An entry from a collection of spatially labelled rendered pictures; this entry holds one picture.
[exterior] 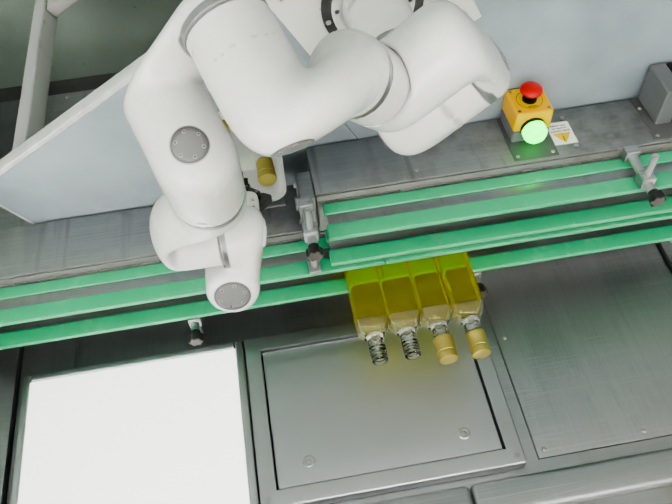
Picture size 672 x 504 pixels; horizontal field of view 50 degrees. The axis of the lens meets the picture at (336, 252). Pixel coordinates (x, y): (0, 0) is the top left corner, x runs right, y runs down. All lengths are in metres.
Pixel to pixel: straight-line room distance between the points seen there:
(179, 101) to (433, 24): 0.26
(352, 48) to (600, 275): 1.07
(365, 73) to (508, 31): 0.68
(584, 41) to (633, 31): 0.09
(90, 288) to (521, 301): 0.86
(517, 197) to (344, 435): 0.53
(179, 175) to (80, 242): 0.76
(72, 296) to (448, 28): 0.89
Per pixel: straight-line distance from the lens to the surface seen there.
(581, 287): 1.59
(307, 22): 1.12
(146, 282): 1.36
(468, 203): 1.29
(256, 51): 0.63
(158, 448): 1.38
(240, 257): 0.95
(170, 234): 0.86
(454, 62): 0.75
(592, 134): 1.43
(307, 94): 0.61
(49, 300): 1.40
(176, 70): 0.72
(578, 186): 1.36
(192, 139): 0.69
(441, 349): 1.26
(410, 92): 0.76
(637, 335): 1.56
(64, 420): 1.46
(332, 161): 1.33
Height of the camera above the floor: 1.73
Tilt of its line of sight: 37 degrees down
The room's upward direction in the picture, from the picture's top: 168 degrees clockwise
